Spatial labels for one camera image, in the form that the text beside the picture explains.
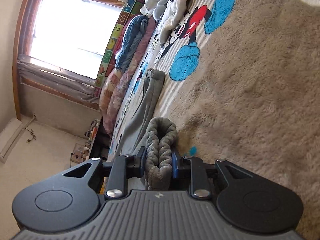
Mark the wooden framed window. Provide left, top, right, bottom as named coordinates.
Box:
left=12, top=0, right=125, bottom=118

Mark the colourful alphabet foam mat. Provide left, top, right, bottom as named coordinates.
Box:
left=92, top=0, right=145, bottom=98

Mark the grey plush toy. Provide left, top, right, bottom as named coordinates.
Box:
left=153, top=0, right=169, bottom=21

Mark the Mickey Mouse bed blanket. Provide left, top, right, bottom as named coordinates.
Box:
left=107, top=0, right=320, bottom=240

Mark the cluttered side shelf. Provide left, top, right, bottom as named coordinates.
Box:
left=69, top=118, right=111, bottom=167

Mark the pink floral quilt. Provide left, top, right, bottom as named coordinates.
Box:
left=101, top=18, right=156, bottom=136

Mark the orange patterned pillow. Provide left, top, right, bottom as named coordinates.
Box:
left=99, top=68, right=123, bottom=112

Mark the grey fleece garment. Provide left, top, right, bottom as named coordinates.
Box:
left=116, top=69, right=177, bottom=191

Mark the blue folded quilt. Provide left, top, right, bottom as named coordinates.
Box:
left=115, top=15, right=149, bottom=73

